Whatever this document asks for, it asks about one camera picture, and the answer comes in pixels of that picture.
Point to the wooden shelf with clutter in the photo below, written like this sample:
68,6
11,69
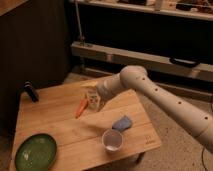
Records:
152,8

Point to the black table clamp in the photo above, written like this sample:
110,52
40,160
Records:
30,90

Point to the metal vertical rod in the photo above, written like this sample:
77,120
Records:
81,37

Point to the small clear bottle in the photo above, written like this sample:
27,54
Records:
92,92

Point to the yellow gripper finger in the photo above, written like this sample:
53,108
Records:
89,84
93,101

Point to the long grey case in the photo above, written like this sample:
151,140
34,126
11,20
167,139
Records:
151,62

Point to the white fabric-wrapped gripper body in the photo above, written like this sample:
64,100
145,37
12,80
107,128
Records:
101,103

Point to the white plastic cup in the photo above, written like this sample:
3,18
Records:
112,140

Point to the black case handle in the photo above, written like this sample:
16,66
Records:
184,64

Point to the orange carrot toy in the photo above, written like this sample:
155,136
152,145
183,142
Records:
82,106

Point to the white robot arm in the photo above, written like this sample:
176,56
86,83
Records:
196,122

